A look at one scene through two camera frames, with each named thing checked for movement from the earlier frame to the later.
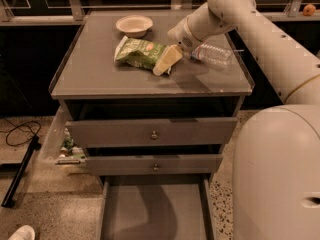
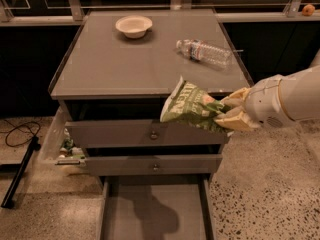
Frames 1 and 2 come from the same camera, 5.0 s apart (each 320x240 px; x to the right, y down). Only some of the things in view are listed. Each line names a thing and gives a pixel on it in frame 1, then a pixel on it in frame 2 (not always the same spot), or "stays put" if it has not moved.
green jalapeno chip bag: [141, 53] → [188, 103]
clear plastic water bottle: [218, 57] stays put
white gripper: [180, 34] → [266, 101]
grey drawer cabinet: [141, 103] stays put
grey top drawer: [144, 132] stays put
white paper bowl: [134, 26] stays put
